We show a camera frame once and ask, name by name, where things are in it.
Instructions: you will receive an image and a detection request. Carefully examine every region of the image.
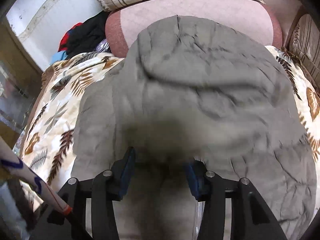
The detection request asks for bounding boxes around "cream leaf-print fleece blanket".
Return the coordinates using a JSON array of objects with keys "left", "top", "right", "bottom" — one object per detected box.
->
[{"left": 12, "top": 51, "right": 126, "bottom": 213}]

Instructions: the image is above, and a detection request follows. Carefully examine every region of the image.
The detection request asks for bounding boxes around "pile of dark clothes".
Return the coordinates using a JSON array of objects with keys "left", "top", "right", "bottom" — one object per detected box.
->
[{"left": 50, "top": 11, "right": 110, "bottom": 64}]

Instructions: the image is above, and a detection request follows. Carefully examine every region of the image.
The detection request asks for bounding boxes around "grey-brown quilted hooded jacket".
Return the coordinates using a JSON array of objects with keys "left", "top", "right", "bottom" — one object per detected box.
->
[{"left": 72, "top": 16, "right": 317, "bottom": 239}]

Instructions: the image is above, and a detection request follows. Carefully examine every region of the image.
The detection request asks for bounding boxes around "pink bolster pillow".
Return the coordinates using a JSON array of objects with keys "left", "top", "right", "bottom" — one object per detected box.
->
[{"left": 105, "top": 0, "right": 283, "bottom": 59}]

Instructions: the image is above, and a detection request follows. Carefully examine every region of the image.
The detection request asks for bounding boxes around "white patterned stick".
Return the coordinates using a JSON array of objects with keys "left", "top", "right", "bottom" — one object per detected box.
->
[{"left": 1, "top": 138, "right": 72, "bottom": 216}]

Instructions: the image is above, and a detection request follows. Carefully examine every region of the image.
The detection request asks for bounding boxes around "wooden glass door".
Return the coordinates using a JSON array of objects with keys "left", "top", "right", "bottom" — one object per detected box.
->
[{"left": 1, "top": 18, "right": 42, "bottom": 148}]

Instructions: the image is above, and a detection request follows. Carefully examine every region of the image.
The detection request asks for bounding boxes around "striped floral cushion right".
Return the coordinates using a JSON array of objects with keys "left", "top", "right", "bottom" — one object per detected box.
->
[{"left": 286, "top": 11, "right": 319, "bottom": 91}]

